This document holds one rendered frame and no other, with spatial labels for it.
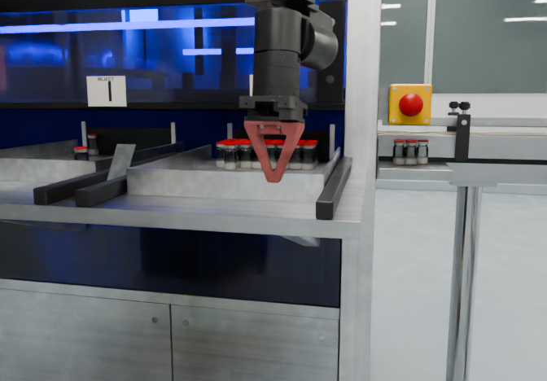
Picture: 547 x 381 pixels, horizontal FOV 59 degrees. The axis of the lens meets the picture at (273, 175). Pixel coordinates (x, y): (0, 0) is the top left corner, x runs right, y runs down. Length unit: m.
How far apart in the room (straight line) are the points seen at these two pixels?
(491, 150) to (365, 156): 0.26
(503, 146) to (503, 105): 4.61
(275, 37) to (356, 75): 0.34
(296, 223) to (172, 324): 0.62
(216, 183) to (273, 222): 0.13
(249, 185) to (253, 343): 0.51
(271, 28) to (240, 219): 0.22
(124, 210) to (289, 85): 0.24
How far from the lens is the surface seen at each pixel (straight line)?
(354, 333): 1.00
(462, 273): 1.12
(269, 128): 0.58
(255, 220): 0.53
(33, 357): 1.31
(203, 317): 1.06
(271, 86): 0.57
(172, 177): 0.64
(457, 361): 1.20
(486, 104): 5.61
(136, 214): 0.58
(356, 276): 0.96
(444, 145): 1.02
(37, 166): 0.81
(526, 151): 1.05
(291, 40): 0.58
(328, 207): 0.51
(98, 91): 1.05
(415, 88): 0.89
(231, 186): 0.61
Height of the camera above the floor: 1.01
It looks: 9 degrees down
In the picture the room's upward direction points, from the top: straight up
